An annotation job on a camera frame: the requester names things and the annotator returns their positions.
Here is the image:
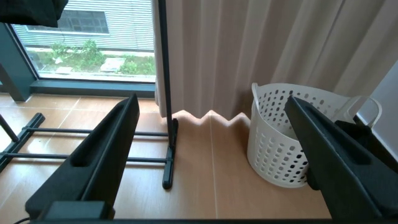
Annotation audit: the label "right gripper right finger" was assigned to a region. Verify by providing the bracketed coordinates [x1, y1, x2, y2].
[283, 95, 398, 220]

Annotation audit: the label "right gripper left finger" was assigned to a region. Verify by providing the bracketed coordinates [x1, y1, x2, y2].
[24, 93, 141, 220]

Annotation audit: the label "black garment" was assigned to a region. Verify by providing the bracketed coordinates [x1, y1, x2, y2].
[334, 119, 374, 153]

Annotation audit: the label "black shorts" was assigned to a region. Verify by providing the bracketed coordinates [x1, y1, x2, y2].
[0, 0, 69, 28]

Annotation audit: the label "white laundry basket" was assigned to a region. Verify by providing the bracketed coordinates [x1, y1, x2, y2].
[247, 82, 384, 190]

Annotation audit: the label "black clothes rack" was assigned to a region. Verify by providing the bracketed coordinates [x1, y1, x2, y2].
[0, 0, 180, 190]

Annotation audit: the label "window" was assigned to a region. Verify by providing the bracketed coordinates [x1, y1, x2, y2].
[0, 0, 158, 102]

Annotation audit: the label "beige curtain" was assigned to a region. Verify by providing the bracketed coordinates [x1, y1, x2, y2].
[152, 0, 398, 123]

